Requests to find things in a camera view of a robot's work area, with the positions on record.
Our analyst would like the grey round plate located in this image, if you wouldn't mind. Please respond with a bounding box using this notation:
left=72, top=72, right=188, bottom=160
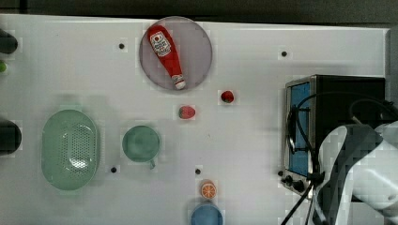
left=139, top=16, right=212, bottom=91

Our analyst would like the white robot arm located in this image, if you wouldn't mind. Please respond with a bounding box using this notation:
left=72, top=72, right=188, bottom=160
left=310, top=122, right=398, bottom=225

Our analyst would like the plush orange slice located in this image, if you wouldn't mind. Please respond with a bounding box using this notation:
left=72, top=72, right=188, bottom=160
left=200, top=181, right=217, bottom=200

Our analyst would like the black cylinder upper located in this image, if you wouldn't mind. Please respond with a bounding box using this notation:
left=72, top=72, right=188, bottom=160
left=0, top=29, right=18, bottom=54

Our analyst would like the green plush lime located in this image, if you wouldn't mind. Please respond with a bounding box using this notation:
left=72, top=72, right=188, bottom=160
left=0, top=61, right=8, bottom=73

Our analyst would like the red plush ketchup bottle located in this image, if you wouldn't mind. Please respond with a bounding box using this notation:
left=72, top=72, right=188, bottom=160
left=146, top=25, right=186, bottom=90

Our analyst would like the black cylinder lower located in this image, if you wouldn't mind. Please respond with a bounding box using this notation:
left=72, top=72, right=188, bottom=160
left=0, top=120, right=22, bottom=156

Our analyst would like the black toaster oven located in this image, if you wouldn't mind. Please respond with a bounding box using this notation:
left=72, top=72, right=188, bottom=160
left=279, top=75, right=387, bottom=195

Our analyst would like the blue bowl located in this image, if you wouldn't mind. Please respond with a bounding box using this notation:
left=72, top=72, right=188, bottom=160
left=191, top=203, right=223, bottom=225

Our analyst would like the dark red plush strawberry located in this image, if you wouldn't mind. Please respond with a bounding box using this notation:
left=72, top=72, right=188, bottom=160
left=221, top=90, right=235, bottom=103

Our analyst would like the black cylinder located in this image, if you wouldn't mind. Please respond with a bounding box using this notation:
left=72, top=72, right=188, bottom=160
left=0, top=29, right=18, bottom=54
left=0, top=120, right=22, bottom=156

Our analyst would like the green colander basket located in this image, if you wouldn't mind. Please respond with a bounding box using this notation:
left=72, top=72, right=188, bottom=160
left=41, top=110, right=100, bottom=191

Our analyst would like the light red plush strawberry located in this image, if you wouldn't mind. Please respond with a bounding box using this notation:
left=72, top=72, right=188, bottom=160
left=178, top=106, right=196, bottom=119

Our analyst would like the green cup with handle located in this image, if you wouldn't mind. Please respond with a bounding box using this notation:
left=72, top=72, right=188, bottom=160
left=122, top=126, right=161, bottom=170

